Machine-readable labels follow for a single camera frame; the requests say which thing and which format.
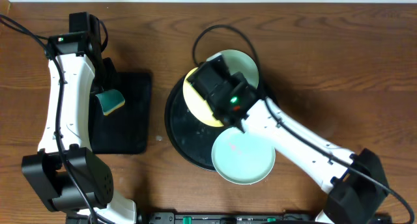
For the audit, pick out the rectangular black tray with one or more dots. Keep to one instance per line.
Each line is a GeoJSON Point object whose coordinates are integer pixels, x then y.
{"type": "Point", "coordinates": [125, 130]}

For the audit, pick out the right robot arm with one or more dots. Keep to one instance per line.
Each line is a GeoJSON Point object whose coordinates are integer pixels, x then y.
{"type": "Point", "coordinates": [355, 183]}

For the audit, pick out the round black tray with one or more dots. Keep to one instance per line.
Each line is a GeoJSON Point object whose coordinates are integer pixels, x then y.
{"type": "Point", "coordinates": [192, 139]}

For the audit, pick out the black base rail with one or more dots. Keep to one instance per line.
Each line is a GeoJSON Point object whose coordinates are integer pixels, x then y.
{"type": "Point", "coordinates": [173, 218]}

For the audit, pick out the yellow plate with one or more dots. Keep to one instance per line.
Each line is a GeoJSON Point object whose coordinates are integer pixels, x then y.
{"type": "Point", "coordinates": [198, 107]}

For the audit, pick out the light green plate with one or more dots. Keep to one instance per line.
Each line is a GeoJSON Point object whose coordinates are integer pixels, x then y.
{"type": "Point", "coordinates": [242, 158]}
{"type": "Point", "coordinates": [238, 61]}

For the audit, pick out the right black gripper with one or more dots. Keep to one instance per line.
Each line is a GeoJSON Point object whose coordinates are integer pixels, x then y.
{"type": "Point", "coordinates": [236, 83]}

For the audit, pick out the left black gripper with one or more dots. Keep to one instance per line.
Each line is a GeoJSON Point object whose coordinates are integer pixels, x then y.
{"type": "Point", "coordinates": [106, 79]}

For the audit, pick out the green yellow sponge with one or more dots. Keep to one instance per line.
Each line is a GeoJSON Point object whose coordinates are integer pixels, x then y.
{"type": "Point", "coordinates": [110, 101]}

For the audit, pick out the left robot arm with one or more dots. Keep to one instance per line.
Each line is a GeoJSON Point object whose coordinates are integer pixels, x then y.
{"type": "Point", "coordinates": [65, 174]}

